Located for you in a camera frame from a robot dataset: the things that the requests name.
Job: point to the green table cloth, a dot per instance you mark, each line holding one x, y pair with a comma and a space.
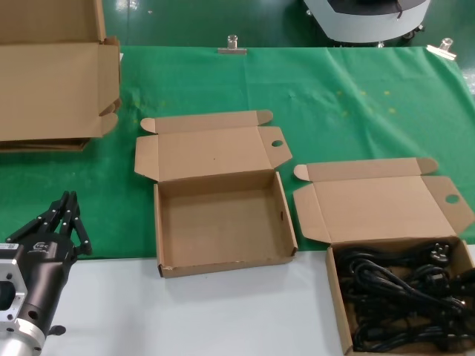
334, 111

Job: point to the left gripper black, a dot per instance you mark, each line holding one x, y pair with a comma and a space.
41, 282

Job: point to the open cardboard box with hole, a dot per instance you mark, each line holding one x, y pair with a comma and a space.
371, 204
222, 222

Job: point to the flattened cardboard box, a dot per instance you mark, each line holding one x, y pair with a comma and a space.
44, 143

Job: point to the large open cardboard box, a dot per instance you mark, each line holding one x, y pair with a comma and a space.
48, 92

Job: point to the white wheeled robot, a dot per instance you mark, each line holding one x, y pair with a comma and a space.
371, 18

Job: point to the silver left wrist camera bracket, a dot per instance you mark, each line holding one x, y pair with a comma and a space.
11, 270

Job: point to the metal binder clip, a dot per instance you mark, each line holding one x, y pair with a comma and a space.
232, 51
443, 50

